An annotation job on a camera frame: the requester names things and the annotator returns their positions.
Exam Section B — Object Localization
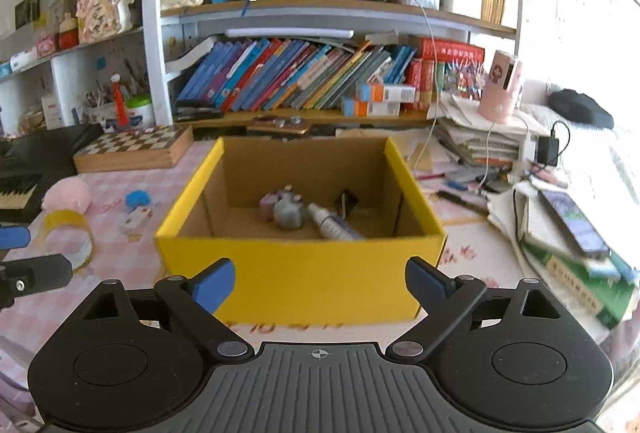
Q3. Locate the yellow tape roll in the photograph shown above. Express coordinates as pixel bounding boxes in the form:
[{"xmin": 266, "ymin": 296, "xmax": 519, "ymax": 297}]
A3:
[{"xmin": 36, "ymin": 210, "xmax": 94, "ymax": 271}]

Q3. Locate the white staples box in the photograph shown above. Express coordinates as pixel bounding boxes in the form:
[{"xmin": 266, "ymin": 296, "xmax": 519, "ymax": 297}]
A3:
[{"xmin": 120, "ymin": 206, "xmax": 153, "ymax": 236}]

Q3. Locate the white blue spray bottle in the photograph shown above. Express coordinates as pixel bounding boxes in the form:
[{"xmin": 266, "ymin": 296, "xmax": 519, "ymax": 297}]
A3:
[{"xmin": 308, "ymin": 204, "xmax": 364, "ymax": 241}]

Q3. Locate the pink plush pig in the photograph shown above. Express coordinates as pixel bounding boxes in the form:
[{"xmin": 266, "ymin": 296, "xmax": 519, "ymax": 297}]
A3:
[{"xmin": 41, "ymin": 176, "xmax": 92, "ymax": 214}]

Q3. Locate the black electronic keyboard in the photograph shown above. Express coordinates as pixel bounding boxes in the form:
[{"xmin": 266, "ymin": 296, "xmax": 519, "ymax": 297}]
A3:
[{"xmin": 0, "ymin": 123, "xmax": 103, "ymax": 224}]

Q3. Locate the yellow cardboard box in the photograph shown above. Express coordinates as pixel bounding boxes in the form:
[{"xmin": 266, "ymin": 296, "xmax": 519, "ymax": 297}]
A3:
[{"xmin": 155, "ymin": 138, "xmax": 447, "ymax": 325}]

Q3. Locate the pink checkered tablecloth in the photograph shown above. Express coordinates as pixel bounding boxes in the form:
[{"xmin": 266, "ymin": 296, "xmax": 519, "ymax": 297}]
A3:
[{"xmin": 1, "ymin": 142, "xmax": 522, "ymax": 387}]

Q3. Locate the black pen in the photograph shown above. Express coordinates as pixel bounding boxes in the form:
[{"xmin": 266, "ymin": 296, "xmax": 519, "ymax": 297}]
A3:
[{"xmin": 436, "ymin": 190, "xmax": 489, "ymax": 216}]

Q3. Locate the blue toy elephant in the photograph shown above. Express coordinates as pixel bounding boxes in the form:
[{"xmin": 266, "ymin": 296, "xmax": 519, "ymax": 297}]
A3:
[{"xmin": 125, "ymin": 190, "xmax": 151, "ymax": 212}]

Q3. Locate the red pencil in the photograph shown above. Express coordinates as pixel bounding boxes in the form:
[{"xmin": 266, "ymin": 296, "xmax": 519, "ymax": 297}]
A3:
[{"xmin": 414, "ymin": 173, "xmax": 446, "ymax": 181}]

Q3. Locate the grey mouse toy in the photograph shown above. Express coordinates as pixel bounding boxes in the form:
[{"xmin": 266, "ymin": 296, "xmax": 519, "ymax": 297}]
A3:
[{"xmin": 258, "ymin": 184, "xmax": 306, "ymax": 231}]

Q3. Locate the black binder clip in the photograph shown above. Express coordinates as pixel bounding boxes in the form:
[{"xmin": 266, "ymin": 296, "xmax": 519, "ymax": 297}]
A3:
[{"xmin": 335, "ymin": 188, "xmax": 359, "ymax": 219}]

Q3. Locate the smartphone on papers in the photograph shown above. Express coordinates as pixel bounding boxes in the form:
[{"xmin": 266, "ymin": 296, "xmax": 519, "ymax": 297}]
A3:
[{"xmin": 538, "ymin": 190, "xmax": 610, "ymax": 260}]

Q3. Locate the wooden chess board box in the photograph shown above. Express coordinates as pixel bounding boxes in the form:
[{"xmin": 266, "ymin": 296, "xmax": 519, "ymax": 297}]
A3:
[{"xmin": 73, "ymin": 126, "xmax": 193, "ymax": 173}]

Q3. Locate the green book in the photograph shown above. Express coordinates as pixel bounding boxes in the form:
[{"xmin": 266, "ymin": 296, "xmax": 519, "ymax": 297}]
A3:
[{"xmin": 520, "ymin": 239, "xmax": 639, "ymax": 330}]

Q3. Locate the stack of papers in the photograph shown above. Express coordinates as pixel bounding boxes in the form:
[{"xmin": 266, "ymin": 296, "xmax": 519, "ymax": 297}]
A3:
[{"xmin": 434, "ymin": 94, "xmax": 549, "ymax": 168}]

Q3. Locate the green lid white jar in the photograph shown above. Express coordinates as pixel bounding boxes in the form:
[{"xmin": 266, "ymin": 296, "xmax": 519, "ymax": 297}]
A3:
[{"xmin": 125, "ymin": 95, "xmax": 155, "ymax": 130}]

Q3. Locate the black power adapter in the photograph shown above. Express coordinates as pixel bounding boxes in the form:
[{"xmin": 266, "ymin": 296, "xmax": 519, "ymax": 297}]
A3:
[{"xmin": 536, "ymin": 136, "xmax": 560, "ymax": 167}]

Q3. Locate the black stapler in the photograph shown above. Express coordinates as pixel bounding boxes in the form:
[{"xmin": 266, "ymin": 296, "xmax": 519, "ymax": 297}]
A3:
[{"xmin": 174, "ymin": 100, "xmax": 224, "ymax": 122}]

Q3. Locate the brown wooden box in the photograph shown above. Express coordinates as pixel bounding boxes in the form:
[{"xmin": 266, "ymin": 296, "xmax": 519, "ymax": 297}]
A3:
[{"xmin": 246, "ymin": 116, "xmax": 312, "ymax": 138}]

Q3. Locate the pink cylindrical device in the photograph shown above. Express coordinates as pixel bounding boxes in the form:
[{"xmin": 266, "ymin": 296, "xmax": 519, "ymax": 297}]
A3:
[{"xmin": 478, "ymin": 51, "xmax": 522, "ymax": 123}]

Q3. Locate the orange white medicine box lower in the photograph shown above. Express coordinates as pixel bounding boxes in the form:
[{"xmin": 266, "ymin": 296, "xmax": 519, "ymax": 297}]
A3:
[{"xmin": 342, "ymin": 98, "xmax": 400, "ymax": 118}]

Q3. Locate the orange white medicine box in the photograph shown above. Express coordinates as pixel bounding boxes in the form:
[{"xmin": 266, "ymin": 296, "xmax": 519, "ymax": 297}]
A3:
[
  {"xmin": 342, "ymin": 98, "xmax": 400, "ymax": 118},
  {"xmin": 355, "ymin": 83, "xmax": 416, "ymax": 104}
]

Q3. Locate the orange white medicine box upper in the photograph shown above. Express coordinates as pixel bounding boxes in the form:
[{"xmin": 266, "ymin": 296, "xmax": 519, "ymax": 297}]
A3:
[{"xmin": 355, "ymin": 83, "xmax": 416, "ymax": 104}]

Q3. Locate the pink decorative figurine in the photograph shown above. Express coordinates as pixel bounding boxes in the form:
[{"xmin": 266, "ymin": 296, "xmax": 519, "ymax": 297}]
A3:
[{"xmin": 76, "ymin": 0, "xmax": 134, "ymax": 44}]

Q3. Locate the red thick dictionary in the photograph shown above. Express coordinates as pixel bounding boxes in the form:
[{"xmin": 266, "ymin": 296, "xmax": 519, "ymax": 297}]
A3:
[{"xmin": 409, "ymin": 36, "xmax": 485, "ymax": 64}]

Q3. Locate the white bookshelf frame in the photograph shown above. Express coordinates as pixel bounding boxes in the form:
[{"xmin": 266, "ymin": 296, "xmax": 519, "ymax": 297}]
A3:
[{"xmin": 141, "ymin": 0, "xmax": 522, "ymax": 124}]

